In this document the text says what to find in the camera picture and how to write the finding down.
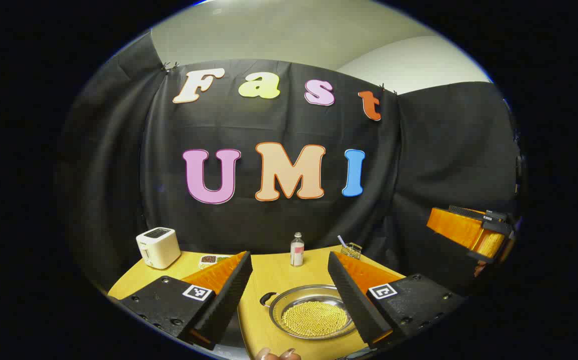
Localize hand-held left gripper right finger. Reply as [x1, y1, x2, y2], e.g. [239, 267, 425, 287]
[328, 251, 465, 350]

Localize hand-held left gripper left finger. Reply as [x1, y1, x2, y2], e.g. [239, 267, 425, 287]
[119, 251, 253, 351]

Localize pile of yellow soybeans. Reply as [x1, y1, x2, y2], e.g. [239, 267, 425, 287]
[281, 301, 348, 337]

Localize steel pot with black handle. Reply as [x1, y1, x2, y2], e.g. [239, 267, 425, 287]
[260, 284, 359, 341]

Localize white divided bean dish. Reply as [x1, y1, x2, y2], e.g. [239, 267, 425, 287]
[199, 254, 232, 270]

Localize clear bottle with pink label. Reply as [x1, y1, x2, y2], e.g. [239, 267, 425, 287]
[290, 232, 305, 268]

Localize white toaster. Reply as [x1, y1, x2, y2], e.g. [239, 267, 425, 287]
[136, 227, 181, 270]

